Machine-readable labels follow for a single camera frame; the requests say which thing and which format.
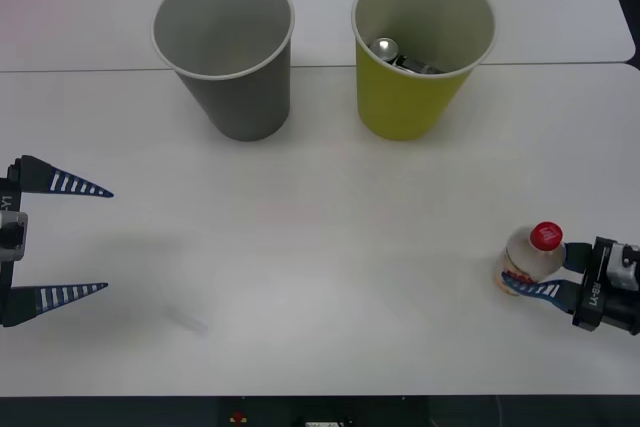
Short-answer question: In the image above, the black drink can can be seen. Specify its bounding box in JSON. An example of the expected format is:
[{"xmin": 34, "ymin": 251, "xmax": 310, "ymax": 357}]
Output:
[{"xmin": 368, "ymin": 36, "xmax": 449, "ymax": 76}]

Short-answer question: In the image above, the yellow-green plastic waste bin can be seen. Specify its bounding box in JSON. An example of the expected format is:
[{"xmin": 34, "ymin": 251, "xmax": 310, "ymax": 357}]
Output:
[{"xmin": 350, "ymin": 0, "xmax": 497, "ymax": 142}]

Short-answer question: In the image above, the small red-capped plastic bottle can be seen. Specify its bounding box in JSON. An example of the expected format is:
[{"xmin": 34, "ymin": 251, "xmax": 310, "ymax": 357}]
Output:
[{"xmin": 494, "ymin": 220, "xmax": 567, "ymax": 298}]

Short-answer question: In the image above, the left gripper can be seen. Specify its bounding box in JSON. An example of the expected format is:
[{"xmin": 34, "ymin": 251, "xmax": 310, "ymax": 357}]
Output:
[{"xmin": 0, "ymin": 154, "xmax": 115, "ymax": 329}]

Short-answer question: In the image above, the grey plastic waste bin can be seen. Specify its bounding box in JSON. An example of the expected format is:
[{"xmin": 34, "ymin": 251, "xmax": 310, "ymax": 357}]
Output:
[{"xmin": 149, "ymin": 0, "xmax": 296, "ymax": 143}]

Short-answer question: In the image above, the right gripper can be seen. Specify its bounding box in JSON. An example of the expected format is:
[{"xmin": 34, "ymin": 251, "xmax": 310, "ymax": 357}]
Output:
[{"xmin": 501, "ymin": 235, "xmax": 640, "ymax": 337}]

